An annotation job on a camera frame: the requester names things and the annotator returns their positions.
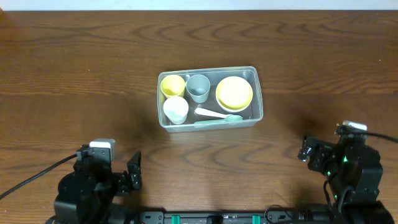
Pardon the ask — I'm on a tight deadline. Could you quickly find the cream white plastic cup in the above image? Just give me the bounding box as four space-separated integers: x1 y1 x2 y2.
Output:
163 96 189 124

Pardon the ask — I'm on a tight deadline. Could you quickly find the light green plastic spoon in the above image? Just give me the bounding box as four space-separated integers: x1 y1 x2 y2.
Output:
194 115 243 124

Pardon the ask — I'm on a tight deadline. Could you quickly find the pink plastic fork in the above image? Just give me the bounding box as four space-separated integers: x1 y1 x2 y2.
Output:
195 107 230 119

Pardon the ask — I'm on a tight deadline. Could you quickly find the yellow plastic cup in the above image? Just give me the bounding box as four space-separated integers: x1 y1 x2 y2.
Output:
160 75 186 98

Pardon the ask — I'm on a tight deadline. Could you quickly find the yellow plastic bowl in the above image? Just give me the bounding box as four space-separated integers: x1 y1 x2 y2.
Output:
216 76 254 109

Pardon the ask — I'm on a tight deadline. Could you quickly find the white plastic bowl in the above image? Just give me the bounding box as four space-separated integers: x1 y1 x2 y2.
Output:
216 98 251 113

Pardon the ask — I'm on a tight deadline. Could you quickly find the grey plastic cup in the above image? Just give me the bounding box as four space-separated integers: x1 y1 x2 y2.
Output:
186 74 211 103

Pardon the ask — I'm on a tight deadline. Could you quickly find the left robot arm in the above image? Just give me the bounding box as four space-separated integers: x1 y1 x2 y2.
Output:
46 145 142 224

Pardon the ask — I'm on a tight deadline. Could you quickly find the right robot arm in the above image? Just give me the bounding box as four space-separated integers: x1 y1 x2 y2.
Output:
298 134 394 223

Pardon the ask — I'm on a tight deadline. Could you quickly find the clear plastic storage box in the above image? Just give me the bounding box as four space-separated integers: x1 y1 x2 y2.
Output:
157 66 264 133

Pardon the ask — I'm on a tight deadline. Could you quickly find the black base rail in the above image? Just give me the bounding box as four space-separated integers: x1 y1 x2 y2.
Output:
137 211 288 224

